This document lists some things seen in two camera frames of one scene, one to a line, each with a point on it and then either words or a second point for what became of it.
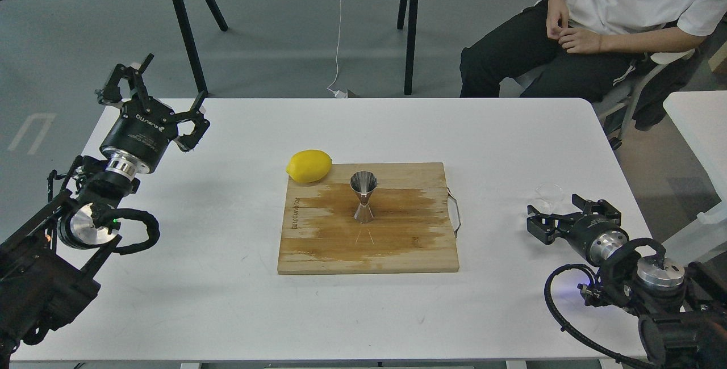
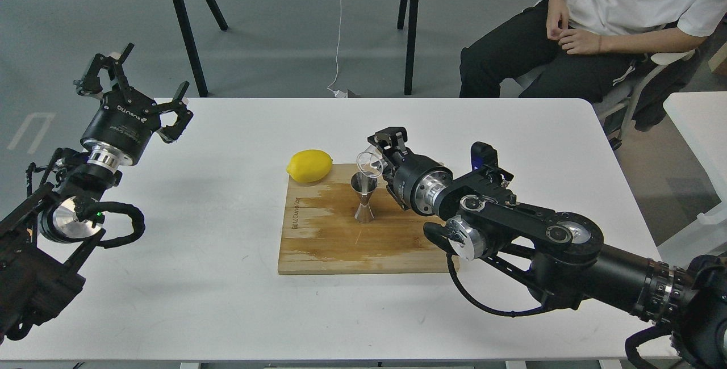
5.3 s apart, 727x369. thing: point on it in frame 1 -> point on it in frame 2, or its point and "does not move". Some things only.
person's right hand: x=557 y=8 does not move
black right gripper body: x=594 y=235 -> x=417 y=182
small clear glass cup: x=550 y=198 -> x=370 y=162
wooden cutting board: x=412 y=231 does not move
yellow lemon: x=308 y=165 does not move
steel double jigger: x=364 y=182 does not move
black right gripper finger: x=546 y=227 -> x=393 y=140
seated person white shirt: x=582 y=39 does not move
